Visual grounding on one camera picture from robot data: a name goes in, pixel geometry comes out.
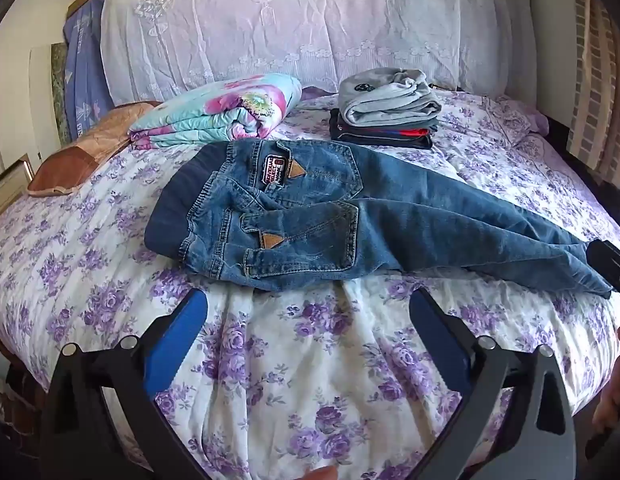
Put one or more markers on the person's right hand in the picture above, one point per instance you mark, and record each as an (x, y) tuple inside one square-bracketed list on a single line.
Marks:
[(617, 385)]

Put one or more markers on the folded dark garments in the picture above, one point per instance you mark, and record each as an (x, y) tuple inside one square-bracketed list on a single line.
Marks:
[(380, 135)]

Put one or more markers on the person's left hand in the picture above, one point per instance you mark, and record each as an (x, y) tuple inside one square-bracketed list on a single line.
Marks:
[(315, 474)]

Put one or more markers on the brown pillow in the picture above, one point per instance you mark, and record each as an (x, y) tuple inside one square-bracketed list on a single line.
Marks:
[(84, 155)]

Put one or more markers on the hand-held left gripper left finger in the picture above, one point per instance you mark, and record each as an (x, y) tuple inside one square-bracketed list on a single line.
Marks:
[(187, 332)]

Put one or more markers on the purple floral bed sheet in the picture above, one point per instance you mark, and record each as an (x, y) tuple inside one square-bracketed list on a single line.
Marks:
[(300, 360)]

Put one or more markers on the brick pattern curtain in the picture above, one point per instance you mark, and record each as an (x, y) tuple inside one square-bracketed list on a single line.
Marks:
[(602, 85)]

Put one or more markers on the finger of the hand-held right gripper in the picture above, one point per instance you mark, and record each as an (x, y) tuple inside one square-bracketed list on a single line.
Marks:
[(610, 265)]

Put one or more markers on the blue denim pants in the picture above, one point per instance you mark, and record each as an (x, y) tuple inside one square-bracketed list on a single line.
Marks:
[(340, 210)]

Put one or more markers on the white lace headboard cover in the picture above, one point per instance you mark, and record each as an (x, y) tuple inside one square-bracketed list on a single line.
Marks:
[(300, 20)]

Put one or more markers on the lilac pillow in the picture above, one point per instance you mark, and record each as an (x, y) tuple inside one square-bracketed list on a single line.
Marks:
[(517, 115)]

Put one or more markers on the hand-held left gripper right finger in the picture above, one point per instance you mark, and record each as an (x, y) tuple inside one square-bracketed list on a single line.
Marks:
[(432, 332)]

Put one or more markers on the folded floral quilt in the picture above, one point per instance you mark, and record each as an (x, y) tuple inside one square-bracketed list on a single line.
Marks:
[(214, 110)]

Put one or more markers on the blue patterned cloth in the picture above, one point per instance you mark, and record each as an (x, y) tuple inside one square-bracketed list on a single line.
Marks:
[(84, 65)]

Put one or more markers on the folded grey garment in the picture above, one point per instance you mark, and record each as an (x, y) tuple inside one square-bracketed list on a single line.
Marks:
[(385, 95)]

